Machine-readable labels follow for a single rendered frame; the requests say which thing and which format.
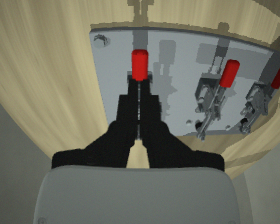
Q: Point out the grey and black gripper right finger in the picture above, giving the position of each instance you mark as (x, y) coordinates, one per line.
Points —
(167, 150)

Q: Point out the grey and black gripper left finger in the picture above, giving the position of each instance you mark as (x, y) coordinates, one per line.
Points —
(113, 146)

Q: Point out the grey metal fixture plate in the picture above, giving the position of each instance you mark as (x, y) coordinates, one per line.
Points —
(177, 59)

